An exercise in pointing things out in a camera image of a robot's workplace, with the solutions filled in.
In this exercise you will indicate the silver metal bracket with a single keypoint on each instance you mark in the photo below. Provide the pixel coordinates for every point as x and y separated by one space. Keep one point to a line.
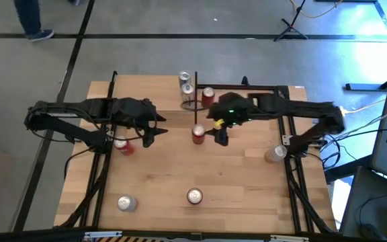
289 238
102 234

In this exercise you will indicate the black tripod stand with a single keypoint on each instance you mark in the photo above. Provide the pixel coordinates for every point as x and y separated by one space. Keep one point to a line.
291 27

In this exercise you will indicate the black crossbar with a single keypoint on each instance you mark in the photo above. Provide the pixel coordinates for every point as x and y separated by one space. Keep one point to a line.
29 235

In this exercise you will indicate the person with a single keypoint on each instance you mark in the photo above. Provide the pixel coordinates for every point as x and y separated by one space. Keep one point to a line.
29 17

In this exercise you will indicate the silver white beverage can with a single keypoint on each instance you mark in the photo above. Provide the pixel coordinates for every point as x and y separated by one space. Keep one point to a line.
126 203

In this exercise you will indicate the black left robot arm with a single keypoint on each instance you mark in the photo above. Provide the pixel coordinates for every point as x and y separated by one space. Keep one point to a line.
89 107

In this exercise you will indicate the white power strip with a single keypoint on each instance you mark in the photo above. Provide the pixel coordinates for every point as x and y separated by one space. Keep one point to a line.
342 110

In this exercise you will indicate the yellow black hazard tape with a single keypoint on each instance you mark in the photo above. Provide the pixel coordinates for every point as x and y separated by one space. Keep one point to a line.
129 239

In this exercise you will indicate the black desk leg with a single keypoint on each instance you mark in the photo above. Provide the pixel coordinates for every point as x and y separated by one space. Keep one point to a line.
344 169

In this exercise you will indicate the red Fanta strawberry can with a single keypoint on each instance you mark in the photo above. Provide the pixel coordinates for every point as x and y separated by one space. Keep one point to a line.
125 148
198 134
208 97
195 196

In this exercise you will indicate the black table foot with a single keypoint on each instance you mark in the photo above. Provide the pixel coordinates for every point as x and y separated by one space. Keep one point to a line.
361 87

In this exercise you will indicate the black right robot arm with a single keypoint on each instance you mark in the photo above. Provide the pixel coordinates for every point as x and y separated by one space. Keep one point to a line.
297 109

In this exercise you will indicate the slim silver blue can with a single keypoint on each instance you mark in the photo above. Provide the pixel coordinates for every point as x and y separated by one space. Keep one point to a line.
184 78
187 93

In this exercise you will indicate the black aluminium rig frame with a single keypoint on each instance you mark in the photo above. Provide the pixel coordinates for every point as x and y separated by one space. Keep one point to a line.
264 87

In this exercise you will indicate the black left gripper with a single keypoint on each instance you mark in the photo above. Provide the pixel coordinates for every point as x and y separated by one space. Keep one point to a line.
133 112

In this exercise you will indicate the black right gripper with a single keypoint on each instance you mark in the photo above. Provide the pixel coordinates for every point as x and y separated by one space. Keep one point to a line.
238 109

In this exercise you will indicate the silver mounting plate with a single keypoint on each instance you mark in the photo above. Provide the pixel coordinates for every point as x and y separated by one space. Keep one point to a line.
287 139

